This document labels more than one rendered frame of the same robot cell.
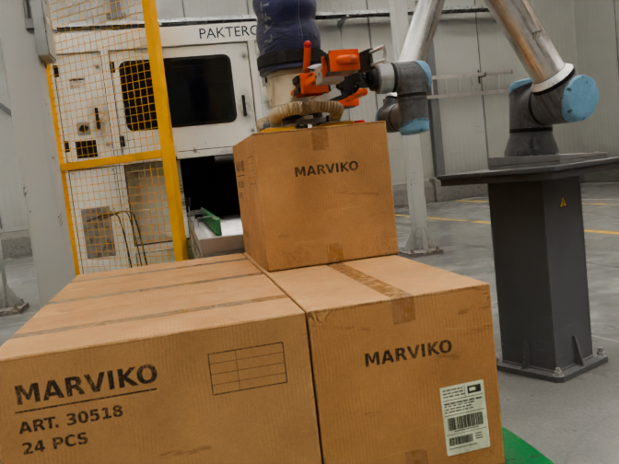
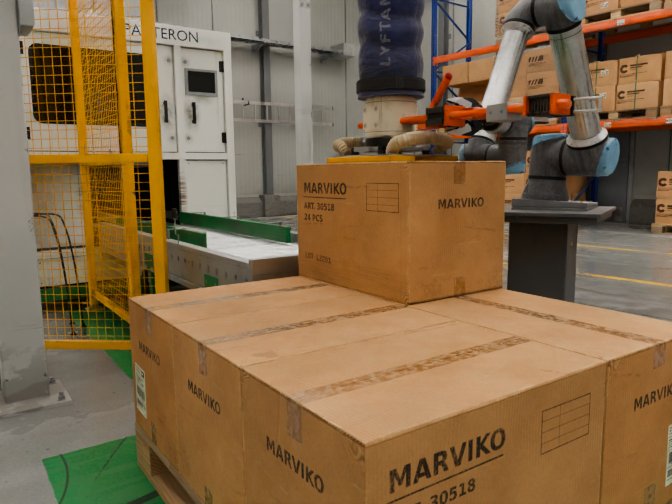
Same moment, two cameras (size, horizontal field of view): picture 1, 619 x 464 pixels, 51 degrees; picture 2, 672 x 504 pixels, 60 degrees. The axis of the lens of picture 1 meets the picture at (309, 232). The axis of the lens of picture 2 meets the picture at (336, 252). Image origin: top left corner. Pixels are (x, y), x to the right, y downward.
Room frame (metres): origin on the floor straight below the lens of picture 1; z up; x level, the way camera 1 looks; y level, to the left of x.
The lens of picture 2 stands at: (0.46, 0.94, 0.92)
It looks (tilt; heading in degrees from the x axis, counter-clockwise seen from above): 8 degrees down; 337
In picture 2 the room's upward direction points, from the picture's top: 1 degrees counter-clockwise
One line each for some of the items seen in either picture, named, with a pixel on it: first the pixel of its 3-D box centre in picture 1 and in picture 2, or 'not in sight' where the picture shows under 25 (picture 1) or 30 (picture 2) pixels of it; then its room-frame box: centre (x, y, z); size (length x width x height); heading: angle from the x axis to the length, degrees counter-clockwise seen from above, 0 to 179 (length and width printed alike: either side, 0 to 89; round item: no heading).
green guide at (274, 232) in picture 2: not in sight; (230, 223); (4.10, 0.12, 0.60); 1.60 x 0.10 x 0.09; 11
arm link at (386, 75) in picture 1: (381, 77); (495, 118); (2.01, -0.27, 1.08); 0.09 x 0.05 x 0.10; 12
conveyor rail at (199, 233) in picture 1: (197, 241); (155, 253); (3.63, 0.63, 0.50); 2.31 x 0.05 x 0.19; 11
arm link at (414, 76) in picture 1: (408, 77); (513, 121); (2.02, -0.35, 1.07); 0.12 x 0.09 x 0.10; 102
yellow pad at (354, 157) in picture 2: (270, 130); (368, 155); (2.19, 0.09, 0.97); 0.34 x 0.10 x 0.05; 12
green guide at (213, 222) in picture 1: (203, 219); (145, 229); (3.99, 0.64, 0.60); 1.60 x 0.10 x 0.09; 11
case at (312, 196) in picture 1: (307, 194); (393, 222); (2.19, -0.01, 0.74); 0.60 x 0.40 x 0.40; 11
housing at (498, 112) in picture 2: (329, 75); (503, 112); (1.75, -0.10, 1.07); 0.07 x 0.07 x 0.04; 12
